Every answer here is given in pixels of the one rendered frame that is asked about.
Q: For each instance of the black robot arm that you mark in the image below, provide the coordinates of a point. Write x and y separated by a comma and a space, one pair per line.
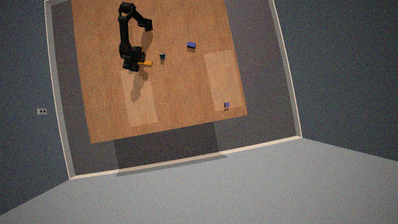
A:
125, 48

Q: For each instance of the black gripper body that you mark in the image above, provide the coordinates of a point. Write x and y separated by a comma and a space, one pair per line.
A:
135, 67

